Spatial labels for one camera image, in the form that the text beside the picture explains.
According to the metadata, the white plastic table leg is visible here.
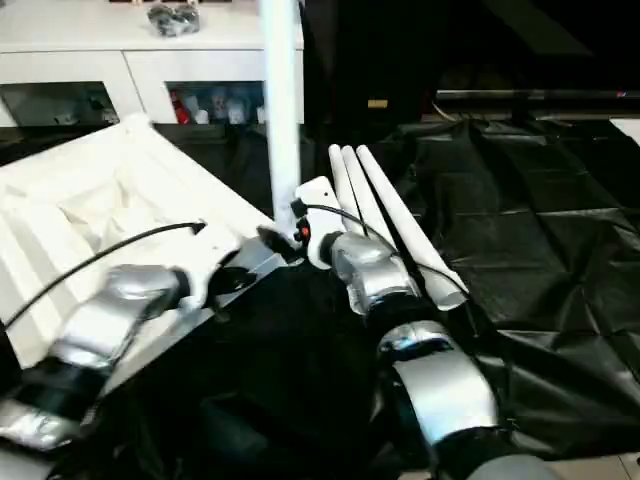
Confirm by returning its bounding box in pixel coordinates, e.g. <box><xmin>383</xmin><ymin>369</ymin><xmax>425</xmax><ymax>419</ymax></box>
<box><xmin>327</xmin><ymin>143</ymin><xmax>369</xmax><ymax>236</ymax></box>
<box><xmin>342</xmin><ymin>143</ymin><xmax>416</xmax><ymax>271</ymax></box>
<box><xmin>260</xmin><ymin>0</ymin><xmax>306</xmax><ymax>236</ymax></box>
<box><xmin>355</xmin><ymin>143</ymin><xmax>471</xmax><ymax>312</ymax></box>

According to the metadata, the white plastic table top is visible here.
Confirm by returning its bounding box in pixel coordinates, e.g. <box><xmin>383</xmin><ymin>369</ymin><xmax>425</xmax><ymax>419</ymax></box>
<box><xmin>0</xmin><ymin>112</ymin><xmax>289</xmax><ymax>401</ymax></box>

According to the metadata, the red white figure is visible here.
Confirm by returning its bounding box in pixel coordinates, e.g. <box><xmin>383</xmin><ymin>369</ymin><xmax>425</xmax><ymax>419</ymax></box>
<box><xmin>169</xmin><ymin>89</ymin><xmax>191</xmax><ymax>124</ymax></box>

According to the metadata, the black work mat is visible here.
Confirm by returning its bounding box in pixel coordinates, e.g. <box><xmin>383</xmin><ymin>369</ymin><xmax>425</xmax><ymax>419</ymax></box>
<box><xmin>0</xmin><ymin>107</ymin><xmax>640</xmax><ymax>480</ymax></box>

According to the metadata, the clear bag of black parts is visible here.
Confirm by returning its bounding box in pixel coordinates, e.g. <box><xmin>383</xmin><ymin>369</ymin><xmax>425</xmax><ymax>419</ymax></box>
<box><xmin>146</xmin><ymin>3</ymin><xmax>202</xmax><ymax>39</ymax></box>

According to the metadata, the white glass-door cabinet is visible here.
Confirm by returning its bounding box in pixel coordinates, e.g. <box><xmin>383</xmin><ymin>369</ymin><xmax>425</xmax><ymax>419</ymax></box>
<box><xmin>0</xmin><ymin>0</ymin><xmax>305</xmax><ymax>126</ymax></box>

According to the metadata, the white flat board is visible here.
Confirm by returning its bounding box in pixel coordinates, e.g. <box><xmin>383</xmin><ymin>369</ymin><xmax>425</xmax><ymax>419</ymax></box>
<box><xmin>609</xmin><ymin>118</ymin><xmax>640</xmax><ymax>146</ymax></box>

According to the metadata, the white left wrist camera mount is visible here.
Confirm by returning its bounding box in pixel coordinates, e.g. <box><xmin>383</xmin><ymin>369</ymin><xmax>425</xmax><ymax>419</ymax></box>
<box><xmin>169</xmin><ymin>222</ymin><xmax>244</xmax><ymax>311</ymax></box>

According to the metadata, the grey metal rail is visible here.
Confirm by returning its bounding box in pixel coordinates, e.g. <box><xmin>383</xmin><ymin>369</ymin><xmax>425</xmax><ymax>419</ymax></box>
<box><xmin>435</xmin><ymin>88</ymin><xmax>640</xmax><ymax>101</ymax></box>

